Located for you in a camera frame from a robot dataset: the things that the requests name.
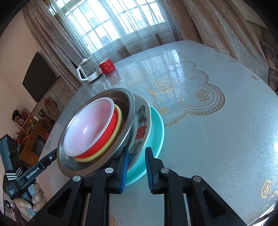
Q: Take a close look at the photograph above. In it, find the teal round plate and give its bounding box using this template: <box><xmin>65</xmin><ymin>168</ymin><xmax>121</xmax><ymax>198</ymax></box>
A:
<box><xmin>126</xmin><ymin>106</ymin><xmax>164</xmax><ymax>186</ymax></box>

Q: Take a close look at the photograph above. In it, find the yellow plastic bowl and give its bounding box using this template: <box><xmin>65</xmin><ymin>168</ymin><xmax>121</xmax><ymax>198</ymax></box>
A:
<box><xmin>73</xmin><ymin>104</ymin><xmax>122</xmax><ymax>162</ymax></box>

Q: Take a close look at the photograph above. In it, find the white floral oval plate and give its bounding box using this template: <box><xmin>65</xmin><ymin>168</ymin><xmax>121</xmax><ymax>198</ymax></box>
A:
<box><xmin>128</xmin><ymin>93</ymin><xmax>152</xmax><ymax>171</ymax></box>

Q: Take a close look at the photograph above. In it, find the red plastic bowl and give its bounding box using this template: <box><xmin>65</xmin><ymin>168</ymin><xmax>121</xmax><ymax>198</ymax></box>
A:
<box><xmin>62</xmin><ymin>98</ymin><xmax>118</xmax><ymax>158</ymax></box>

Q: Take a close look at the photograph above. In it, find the large stainless steel bowl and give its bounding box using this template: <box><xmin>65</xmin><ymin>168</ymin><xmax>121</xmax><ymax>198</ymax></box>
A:
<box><xmin>57</xmin><ymin>88</ymin><xmax>136</xmax><ymax>177</ymax></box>

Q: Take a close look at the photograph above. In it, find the person's left hand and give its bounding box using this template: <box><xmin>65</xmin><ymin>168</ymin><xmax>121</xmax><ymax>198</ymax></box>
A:
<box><xmin>14</xmin><ymin>182</ymin><xmax>47</xmax><ymax>221</ymax></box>

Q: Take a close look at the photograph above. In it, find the wooden shelf cabinet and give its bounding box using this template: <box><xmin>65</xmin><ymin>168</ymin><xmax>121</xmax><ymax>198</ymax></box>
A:
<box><xmin>12</xmin><ymin>108</ymin><xmax>48</xmax><ymax>166</ymax></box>

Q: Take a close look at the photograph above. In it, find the lace table mat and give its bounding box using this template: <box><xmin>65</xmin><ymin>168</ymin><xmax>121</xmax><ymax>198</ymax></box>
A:
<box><xmin>141</xmin><ymin>54</ymin><xmax>226</xmax><ymax>127</ymax></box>

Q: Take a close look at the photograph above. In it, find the red ceramic mug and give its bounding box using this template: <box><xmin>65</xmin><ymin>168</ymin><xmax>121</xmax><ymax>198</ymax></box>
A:
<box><xmin>99</xmin><ymin>58</ymin><xmax>115</xmax><ymax>75</ymax></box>

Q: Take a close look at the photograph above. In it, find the white glass electric kettle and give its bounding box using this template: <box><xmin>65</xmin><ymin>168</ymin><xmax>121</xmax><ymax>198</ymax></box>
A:
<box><xmin>76</xmin><ymin>57</ymin><xmax>102</xmax><ymax>83</ymax></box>

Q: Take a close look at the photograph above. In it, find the sheer white curtain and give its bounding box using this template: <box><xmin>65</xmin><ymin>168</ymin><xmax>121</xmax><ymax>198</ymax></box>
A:
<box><xmin>47</xmin><ymin>1</ymin><xmax>183</xmax><ymax>64</ymax></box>

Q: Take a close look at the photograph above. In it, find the right beige curtain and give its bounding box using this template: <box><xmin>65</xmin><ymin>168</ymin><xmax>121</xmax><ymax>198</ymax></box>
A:
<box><xmin>166</xmin><ymin>0</ymin><xmax>269</xmax><ymax>82</ymax></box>

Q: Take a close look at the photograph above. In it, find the beige curtain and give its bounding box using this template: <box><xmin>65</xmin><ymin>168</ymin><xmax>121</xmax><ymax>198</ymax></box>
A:
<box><xmin>22</xmin><ymin>1</ymin><xmax>85</xmax><ymax>93</ymax></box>
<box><xmin>166</xmin><ymin>0</ymin><xmax>269</xmax><ymax>82</ymax></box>

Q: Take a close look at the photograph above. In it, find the left beige curtain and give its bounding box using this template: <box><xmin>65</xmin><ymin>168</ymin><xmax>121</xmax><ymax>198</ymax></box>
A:
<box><xmin>22</xmin><ymin>1</ymin><xmax>85</xmax><ymax>93</ymax></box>

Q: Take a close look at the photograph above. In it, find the black wall television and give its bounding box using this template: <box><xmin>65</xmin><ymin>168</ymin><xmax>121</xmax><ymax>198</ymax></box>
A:
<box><xmin>22</xmin><ymin>52</ymin><xmax>58</xmax><ymax>103</ymax></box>

